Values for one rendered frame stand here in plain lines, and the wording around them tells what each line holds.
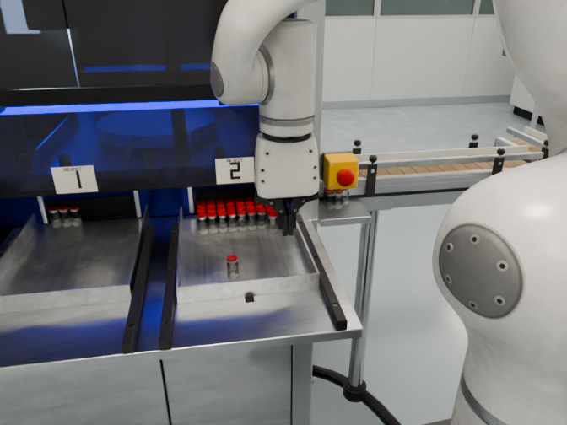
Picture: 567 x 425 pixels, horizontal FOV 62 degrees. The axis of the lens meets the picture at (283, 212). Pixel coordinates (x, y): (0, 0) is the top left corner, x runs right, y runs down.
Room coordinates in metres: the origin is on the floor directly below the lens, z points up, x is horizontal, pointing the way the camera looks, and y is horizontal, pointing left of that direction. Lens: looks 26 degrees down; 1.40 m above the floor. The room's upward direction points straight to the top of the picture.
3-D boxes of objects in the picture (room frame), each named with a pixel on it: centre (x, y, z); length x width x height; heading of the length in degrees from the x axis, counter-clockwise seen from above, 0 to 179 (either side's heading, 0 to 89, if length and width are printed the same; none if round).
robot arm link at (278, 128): (0.71, -0.01, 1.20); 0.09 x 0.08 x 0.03; 99
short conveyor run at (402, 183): (1.24, -0.39, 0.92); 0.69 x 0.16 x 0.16; 99
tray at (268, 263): (0.88, 0.09, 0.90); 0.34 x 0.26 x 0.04; 10
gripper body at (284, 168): (0.71, -0.01, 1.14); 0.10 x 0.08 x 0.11; 99
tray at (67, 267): (0.84, 0.43, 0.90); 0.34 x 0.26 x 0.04; 9
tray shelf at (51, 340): (0.80, 0.25, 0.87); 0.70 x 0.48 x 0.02; 99
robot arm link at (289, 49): (0.70, 0.00, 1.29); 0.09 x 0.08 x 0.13; 121
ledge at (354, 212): (1.10, -0.14, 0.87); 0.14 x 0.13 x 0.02; 9
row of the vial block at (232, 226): (0.96, 0.11, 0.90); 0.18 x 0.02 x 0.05; 100
